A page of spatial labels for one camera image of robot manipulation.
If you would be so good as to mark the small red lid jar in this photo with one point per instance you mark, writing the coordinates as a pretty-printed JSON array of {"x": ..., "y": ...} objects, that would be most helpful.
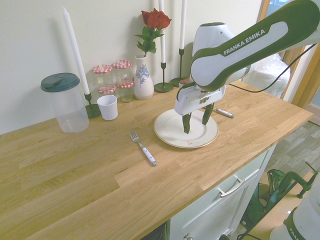
[{"x": 185, "y": 81}]

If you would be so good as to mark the white plate with gold rim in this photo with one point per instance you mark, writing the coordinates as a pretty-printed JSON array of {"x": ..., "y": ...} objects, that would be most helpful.
[{"x": 172, "y": 130}]

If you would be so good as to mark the clear pitcher with green lid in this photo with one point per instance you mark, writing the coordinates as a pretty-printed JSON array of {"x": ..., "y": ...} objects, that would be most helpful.
[{"x": 67, "y": 107}]

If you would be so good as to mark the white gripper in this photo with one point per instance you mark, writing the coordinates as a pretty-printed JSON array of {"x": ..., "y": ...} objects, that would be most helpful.
[{"x": 197, "y": 98}]

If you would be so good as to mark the white plastic cup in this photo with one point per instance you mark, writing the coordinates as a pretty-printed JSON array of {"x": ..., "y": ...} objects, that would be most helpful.
[{"x": 107, "y": 108}]

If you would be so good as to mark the glass jar red checkered lid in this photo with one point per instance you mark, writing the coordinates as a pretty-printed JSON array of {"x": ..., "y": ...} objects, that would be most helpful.
[
  {"x": 102, "y": 75},
  {"x": 125, "y": 91},
  {"x": 106, "y": 89},
  {"x": 122, "y": 71}
]

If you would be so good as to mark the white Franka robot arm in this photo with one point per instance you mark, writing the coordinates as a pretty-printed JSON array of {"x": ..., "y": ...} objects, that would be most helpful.
[{"x": 240, "y": 47}]

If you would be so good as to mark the wooden door frame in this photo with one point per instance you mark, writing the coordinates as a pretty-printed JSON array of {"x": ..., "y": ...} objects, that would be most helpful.
[{"x": 306, "y": 80}]

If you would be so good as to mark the green clamp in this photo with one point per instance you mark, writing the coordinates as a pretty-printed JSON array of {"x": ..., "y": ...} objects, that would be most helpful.
[{"x": 287, "y": 182}]

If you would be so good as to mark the dark green candle holder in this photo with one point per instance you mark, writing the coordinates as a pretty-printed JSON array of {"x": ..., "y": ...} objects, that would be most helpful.
[
  {"x": 180, "y": 75},
  {"x": 163, "y": 86},
  {"x": 92, "y": 110}
]

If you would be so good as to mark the red rose with green leaves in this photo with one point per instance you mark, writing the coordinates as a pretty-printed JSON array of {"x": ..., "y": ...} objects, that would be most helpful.
[{"x": 155, "y": 20}]

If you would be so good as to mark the tall white candle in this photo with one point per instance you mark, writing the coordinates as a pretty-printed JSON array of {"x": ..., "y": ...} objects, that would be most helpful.
[
  {"x": 75, "y": 50},
  {"x": 162, "y": 32},
  {"x": 183, "y": 25}
]

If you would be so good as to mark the clear plastic wrapped bundle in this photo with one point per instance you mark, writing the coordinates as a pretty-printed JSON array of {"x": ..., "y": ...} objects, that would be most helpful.
[{"x": 270, "y": 75}]

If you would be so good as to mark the white vase with blue flowers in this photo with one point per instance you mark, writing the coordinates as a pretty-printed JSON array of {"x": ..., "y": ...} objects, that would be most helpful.
[{"x": 143, "y": 82}]

